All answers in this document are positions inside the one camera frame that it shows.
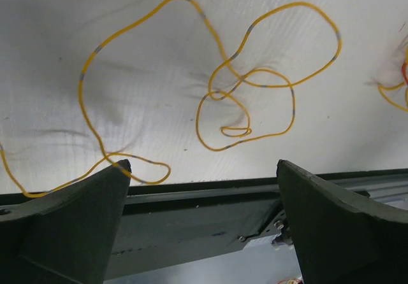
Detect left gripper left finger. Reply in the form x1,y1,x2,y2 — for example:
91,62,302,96
1,166,130,283

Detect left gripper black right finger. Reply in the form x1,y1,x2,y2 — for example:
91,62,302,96
277,160,407,283

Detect orange red cables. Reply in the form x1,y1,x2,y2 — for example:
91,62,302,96
377,22,408,113

